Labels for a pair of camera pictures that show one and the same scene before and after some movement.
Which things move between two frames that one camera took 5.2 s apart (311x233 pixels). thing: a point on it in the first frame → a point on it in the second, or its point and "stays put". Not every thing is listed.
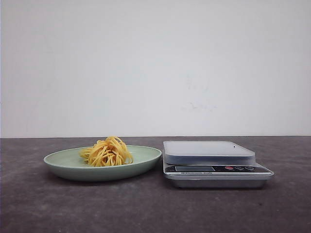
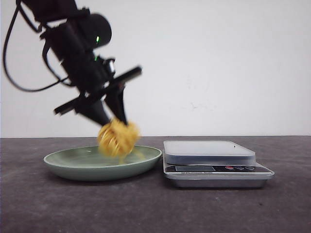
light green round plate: (105, 158) stays put
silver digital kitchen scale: (212, 164) stays put
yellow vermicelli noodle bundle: (111, 151) → (118, 138)
